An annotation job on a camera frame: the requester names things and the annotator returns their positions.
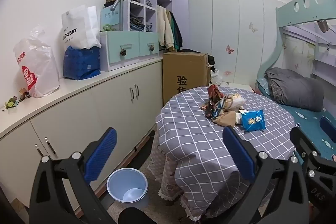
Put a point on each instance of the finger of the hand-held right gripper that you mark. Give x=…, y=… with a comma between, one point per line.
x=328, y=127
x=304, y=145

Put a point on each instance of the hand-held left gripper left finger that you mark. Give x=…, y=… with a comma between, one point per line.
x=102, y=153

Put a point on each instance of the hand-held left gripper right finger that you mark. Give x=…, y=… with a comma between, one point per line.
x=239, y=153

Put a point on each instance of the blue snack packet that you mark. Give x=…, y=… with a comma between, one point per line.
x=252, y=121

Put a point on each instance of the white tissue packet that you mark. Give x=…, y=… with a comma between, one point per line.
x=238, y=117

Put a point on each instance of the brown paper bag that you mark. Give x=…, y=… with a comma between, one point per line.
x=225, y=119

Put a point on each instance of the blue plastic trash bin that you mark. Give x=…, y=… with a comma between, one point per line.
x=126, y=182

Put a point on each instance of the small blue wrapper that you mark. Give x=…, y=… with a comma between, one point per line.
x=214, y=113

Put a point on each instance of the white orange plastic packet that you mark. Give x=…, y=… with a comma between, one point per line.
x=237, y=101

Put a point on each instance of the small red wrapper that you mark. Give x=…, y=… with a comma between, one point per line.
x=204, y=107

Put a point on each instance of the red brown snack packet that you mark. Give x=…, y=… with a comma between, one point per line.
x=214, y=92

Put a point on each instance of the teal printed bedsheet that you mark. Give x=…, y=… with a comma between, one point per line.
x=307, y=119

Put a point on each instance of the long white cabinet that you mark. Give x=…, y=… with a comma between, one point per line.
x=78, y=113

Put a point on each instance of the grey duvet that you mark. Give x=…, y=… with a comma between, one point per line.
x=296, y=90

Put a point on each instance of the grey checked tablecloth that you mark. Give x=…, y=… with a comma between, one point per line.
x=189, y=134

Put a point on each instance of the plaid blanket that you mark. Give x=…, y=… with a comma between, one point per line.
x=275, y=91

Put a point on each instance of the pink fringed table cover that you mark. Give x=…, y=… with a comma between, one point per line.
x=168, y=179

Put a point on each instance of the small white plastic bag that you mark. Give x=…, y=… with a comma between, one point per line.
x=216, y=78

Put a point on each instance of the pink flower sticker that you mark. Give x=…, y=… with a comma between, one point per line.
x=227, y=73

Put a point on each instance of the blue woven bag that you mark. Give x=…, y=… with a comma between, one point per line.
x=81, y=64

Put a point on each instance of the large cardboard box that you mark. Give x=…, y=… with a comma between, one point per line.
x=183, y=74

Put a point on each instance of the small brown item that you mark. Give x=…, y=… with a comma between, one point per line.
x=23, y=92

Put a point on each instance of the brown hanging object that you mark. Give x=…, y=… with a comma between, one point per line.
x=322, y=26

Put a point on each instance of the small green item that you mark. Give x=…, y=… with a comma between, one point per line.
x=11, y=103

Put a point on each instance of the pink butterfly sticker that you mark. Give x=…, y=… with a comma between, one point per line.
x=229, y=49

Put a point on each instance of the teal drawer unit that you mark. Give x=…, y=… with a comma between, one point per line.
x=128, y=48

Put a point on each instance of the white red printed plastic bag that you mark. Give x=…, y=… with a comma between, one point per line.
x=36, y=64

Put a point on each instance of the green plant decoration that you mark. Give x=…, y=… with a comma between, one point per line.
x=107, y=28

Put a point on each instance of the pale butterfly sticker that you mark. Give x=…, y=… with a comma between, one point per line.
x=252, y=27

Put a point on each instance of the white paper shopping bag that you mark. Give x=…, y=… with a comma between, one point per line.
x=78, y=27

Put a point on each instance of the black hanging jacket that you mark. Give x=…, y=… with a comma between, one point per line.
x=179, y=35

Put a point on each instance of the dark folded jeans stack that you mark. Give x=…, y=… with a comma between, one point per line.
x=137, y=24

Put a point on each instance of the light folded jeans stack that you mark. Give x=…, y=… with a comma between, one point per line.
x=149, y=27

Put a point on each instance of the light blue storage box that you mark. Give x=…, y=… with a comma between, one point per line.
x=110, y=18

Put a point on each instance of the white wardrobe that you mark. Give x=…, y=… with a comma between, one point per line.
x=223, y=16

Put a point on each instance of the green hanging jacket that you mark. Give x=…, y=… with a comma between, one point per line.
x=175, y=29

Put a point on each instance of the cream hanging jacket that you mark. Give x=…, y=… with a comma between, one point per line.
x=164, y=27

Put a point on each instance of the small folded jeans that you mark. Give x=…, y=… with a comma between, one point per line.
x=149, y=3

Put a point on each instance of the teal bunk bed frame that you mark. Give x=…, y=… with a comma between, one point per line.
x=283, y=14

